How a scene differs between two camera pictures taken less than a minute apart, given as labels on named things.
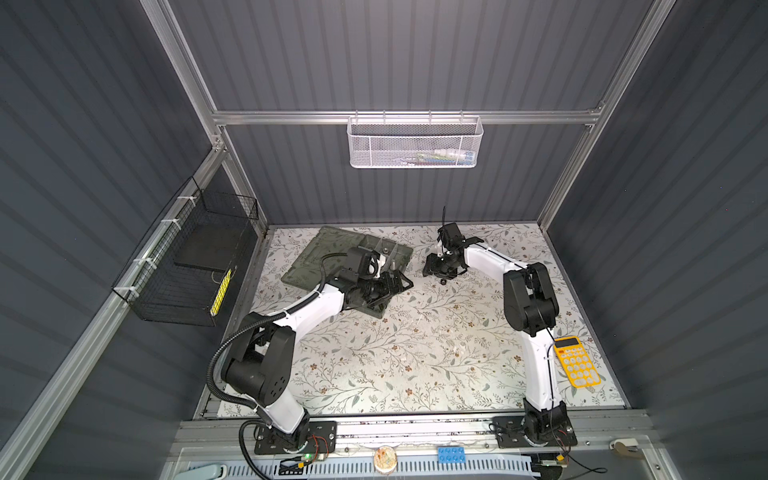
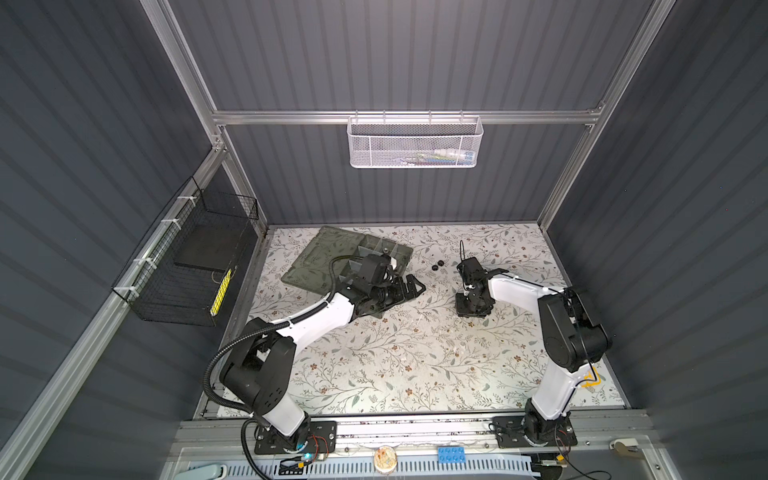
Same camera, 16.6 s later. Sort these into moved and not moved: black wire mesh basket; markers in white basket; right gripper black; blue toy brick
Moved: right gripper black
Not moved: blue toy brick; black wire mesh basket; markers in white basket
